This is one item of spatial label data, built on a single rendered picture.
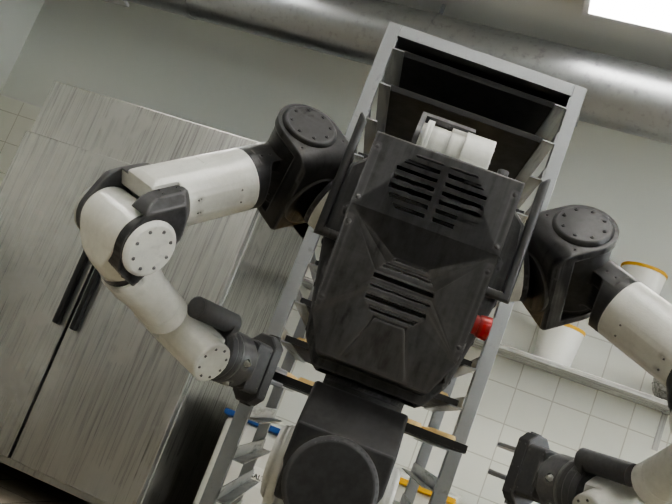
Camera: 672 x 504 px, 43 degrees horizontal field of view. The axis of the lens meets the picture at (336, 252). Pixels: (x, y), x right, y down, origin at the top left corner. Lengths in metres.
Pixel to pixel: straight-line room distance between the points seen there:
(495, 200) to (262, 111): 4.36
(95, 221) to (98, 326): 3.20
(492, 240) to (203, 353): 0.45
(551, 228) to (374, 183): 0.27
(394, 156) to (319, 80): 4.30
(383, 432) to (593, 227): 0.40
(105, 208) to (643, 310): 0.71
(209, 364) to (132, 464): 2.90
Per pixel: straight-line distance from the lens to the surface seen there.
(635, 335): 1.18
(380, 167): 1.07
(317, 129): 1.21
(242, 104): 5.44
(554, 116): 2.08
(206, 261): 4.15
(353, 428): 1.07
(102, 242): 1.10
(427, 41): 2.03
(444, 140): 1.28
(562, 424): 4.72
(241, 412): 1.85
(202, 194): 1.12
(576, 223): 1.21
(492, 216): 1.07
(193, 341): 1.27
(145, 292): 1.16
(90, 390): 4.27
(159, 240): 1.08
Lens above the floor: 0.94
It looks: 10 degrees up
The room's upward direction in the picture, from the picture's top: 21 degrees clockwise
